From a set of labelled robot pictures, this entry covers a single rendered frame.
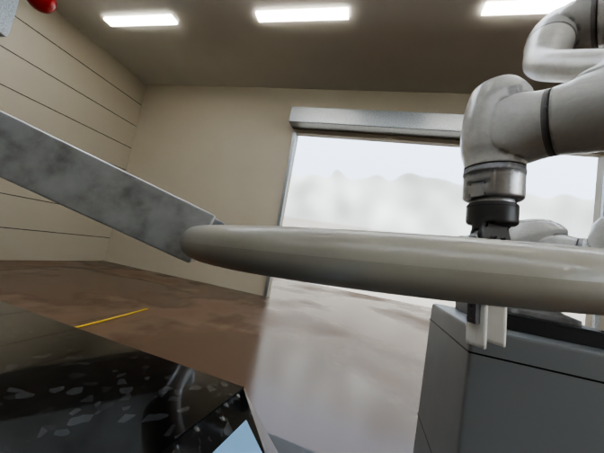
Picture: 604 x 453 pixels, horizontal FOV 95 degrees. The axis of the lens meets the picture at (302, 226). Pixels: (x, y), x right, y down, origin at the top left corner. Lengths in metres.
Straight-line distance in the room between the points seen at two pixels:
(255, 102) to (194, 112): 1.37
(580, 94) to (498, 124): 0.09
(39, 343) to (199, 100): 6.60
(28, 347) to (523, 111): 0.60
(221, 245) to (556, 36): 0.91
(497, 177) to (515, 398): 0.52
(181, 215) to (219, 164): 5.64
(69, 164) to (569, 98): 0.58
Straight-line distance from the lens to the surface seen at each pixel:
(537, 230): 1.00
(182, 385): 0.19
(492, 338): 0.59
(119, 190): 0.29
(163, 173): 6.60
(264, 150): 5.61
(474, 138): 0.56
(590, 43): 1.08
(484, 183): 0.54
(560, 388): 0.90
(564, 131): 0.54
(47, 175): 0.32
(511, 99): 0.57
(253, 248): 0.16
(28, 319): 0.30
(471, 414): 0.86
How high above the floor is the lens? 0.90
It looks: 5 degrees up
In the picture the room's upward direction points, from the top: 10 degrees clockwise
